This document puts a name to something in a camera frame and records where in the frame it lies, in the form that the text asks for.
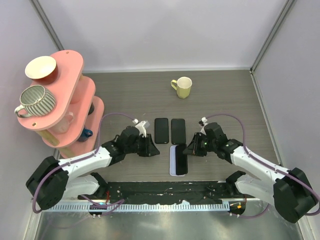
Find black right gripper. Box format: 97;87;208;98
184;132;217;157

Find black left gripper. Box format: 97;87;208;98
125;133;160;157

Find blue-edged smartphone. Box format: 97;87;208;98
154;118;169;144

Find lilac phone case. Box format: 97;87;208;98
169;145;188;177

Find black smartphone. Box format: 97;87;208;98
175;144;188;176

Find black phone case two holes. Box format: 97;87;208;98
171;118;186;145

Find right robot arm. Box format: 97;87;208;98
183;122;320;223

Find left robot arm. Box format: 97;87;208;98
25;126;160;213

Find yellow faceted mug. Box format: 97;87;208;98
170;76;193;99

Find blue cup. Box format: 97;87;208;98
77;127;93;143

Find pink tiered shelf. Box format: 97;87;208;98
17;50;105;158

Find clear glass cup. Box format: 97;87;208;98
51;111;75;134

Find striped grey mug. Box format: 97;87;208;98
14;85;56;118

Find red bowl white inside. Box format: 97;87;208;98
24;56;59;85

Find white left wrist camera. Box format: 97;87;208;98
132;118;150;138

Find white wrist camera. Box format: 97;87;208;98
198;117;208;136
132;118;150;138

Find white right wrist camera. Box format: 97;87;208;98
198;117;208;136

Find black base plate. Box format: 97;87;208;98
77;180;256;205

